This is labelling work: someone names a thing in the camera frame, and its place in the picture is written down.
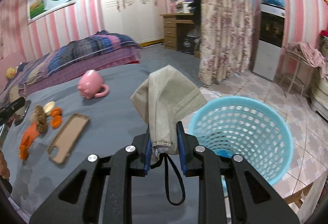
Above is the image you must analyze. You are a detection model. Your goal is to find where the white paper cup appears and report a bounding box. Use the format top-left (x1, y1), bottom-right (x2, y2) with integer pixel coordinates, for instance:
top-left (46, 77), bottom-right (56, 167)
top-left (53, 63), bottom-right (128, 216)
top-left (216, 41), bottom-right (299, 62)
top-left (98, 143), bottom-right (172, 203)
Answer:
top-left (43, 101), bottom-right (55, 116)

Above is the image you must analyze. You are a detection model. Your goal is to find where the floral curtain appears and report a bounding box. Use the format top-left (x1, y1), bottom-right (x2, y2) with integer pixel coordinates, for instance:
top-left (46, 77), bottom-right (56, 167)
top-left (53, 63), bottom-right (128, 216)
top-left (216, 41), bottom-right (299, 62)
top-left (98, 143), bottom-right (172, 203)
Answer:
top-left (198, 0), bottom-right (254, 86)

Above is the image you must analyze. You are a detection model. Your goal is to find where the bed with purple quilt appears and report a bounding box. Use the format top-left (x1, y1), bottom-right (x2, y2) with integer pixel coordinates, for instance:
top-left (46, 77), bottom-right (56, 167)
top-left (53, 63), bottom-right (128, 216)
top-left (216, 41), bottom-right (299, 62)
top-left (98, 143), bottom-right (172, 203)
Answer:
top-left (1, 30), bottom-right (140, 105)

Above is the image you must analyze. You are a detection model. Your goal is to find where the light blue trash basket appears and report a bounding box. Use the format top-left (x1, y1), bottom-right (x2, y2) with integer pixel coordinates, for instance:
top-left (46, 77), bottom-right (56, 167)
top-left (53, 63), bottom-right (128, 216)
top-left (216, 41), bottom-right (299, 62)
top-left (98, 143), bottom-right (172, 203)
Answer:
top-left (189, 96), bottom-right (294, 186)

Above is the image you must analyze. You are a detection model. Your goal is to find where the orange peel ball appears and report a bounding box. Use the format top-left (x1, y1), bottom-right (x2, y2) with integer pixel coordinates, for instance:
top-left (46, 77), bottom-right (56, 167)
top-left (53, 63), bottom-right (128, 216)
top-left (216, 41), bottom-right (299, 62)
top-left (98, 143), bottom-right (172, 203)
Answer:
top-left (51, 107), bottom-right (62, 117)

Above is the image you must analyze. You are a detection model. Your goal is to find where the orange peel piece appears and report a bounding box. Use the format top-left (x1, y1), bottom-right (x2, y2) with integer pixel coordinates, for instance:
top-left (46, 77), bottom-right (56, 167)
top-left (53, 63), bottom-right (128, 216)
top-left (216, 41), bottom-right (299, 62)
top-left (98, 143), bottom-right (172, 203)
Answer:
top-left (51, 115), bottom-right (62, 129)

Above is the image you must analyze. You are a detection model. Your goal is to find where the pink piggy bank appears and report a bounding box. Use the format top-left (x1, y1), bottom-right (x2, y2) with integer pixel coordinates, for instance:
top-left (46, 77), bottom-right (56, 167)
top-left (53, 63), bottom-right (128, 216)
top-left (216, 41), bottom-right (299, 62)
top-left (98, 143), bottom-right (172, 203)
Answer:
top-left (77, 70), bottom-right (109, 100)

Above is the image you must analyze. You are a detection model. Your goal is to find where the pink cloth on rack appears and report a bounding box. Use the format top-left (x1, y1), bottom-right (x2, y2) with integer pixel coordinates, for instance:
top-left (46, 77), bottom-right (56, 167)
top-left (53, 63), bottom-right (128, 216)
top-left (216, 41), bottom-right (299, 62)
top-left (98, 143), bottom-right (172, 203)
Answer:
top-left (287, 41), bottom-right (327, 78)

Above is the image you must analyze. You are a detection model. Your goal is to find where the wooden desk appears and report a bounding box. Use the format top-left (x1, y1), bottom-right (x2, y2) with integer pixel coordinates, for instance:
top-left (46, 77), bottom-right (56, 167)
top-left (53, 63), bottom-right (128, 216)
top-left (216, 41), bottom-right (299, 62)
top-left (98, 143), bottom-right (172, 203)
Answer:
top-left (162, 13), bottom-right (198, 55)

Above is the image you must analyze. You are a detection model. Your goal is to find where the yellow plush toy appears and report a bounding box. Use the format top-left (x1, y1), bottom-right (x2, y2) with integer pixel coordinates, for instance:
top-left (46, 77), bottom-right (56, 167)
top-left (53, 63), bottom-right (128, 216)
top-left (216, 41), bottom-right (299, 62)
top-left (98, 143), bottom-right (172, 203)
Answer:
top-left (6, 67), bottom-right (17, 80)

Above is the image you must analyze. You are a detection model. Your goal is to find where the orange plastic wrapper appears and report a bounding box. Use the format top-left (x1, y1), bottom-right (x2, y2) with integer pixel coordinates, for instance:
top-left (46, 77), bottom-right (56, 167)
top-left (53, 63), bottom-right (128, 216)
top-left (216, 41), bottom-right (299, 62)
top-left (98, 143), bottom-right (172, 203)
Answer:
top-left (19, 122), bottom-right (40, 160)

